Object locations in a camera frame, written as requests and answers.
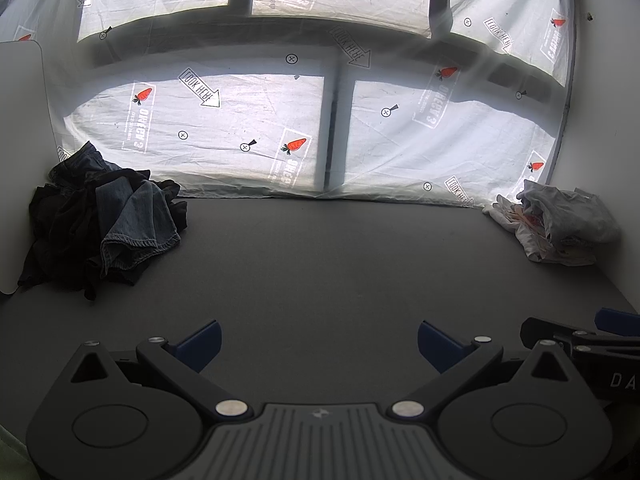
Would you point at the black garment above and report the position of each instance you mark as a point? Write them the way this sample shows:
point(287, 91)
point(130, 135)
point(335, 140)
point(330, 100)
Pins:
point(170, 205)

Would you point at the blue denim jeans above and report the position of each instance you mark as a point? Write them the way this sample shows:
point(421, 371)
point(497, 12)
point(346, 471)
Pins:
point(135, 220)

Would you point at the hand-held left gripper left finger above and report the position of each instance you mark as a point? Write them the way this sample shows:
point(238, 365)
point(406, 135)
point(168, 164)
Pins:
point(200, 345)

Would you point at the pile of white clothes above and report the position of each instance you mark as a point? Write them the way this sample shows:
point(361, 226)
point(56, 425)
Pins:
point(525, 241)

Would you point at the white printed curtain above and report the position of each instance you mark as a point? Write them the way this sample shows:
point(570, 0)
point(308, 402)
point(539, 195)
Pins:
point(400, 135)

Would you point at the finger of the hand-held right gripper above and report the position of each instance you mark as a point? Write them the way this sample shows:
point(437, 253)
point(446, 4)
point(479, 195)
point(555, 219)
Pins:
point(600, 340)
point(620, 321)

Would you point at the grey garment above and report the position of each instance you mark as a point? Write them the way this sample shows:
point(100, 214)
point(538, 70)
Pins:
point(575, 215)

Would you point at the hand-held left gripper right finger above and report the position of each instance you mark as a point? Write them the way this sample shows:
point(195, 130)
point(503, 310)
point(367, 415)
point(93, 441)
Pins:
point(440, 345)

